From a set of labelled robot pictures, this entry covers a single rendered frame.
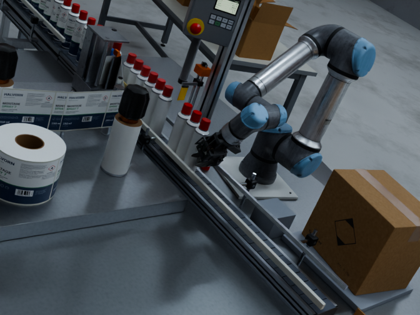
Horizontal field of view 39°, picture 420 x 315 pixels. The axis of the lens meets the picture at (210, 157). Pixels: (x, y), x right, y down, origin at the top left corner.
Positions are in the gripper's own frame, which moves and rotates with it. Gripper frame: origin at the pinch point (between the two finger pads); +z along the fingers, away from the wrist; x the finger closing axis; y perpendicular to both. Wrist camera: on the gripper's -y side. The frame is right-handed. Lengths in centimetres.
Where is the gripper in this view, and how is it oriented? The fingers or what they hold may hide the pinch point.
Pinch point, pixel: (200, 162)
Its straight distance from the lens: 206.7
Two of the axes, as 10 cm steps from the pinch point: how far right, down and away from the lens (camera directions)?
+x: 3.4, 8.9, -3.0
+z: -5.7, 4.5, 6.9
